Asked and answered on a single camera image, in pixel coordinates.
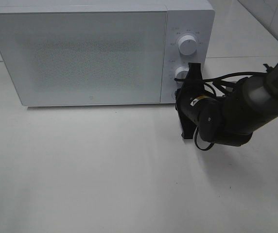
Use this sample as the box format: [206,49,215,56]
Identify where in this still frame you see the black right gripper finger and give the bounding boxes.
[185,63,203,80]
[179,114,197,140]

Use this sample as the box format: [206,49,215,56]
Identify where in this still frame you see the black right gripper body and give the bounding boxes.
[176,82,206,129]

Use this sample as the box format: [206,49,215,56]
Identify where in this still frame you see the white microwave knob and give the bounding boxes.
[174,67,189,79]
[178,33,197,56]

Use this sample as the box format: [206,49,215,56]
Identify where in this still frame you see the round door release button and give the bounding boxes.
[172,90,176,100]

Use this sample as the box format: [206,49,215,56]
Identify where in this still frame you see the white microwave door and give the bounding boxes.
[0,12,166,106]

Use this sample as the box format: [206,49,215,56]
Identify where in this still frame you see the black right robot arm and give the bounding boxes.
[175,63,278,148]

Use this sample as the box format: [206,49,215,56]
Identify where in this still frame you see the white microwave oven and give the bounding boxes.
[0,0,215,104]

